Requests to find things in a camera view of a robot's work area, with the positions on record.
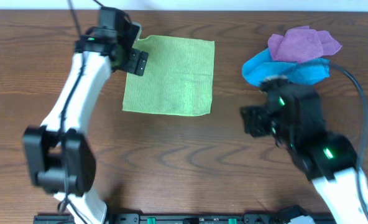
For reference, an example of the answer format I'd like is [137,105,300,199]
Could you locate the green microfiber cloth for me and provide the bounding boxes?
[122,35,215,116]

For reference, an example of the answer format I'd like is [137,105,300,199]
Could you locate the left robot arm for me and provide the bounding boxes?
[22,6,149,223]

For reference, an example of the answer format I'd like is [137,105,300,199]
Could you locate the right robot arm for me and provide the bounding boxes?
[240,77,368,223]

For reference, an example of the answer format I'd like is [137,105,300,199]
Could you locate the blue microfiber cloth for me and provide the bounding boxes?
[242,49,329,86]

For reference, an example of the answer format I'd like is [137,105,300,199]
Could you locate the purple microfiber cloth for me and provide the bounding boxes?
[267,26,343,63]

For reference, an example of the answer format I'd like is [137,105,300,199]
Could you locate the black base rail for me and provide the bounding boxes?
[33,212,337,224]

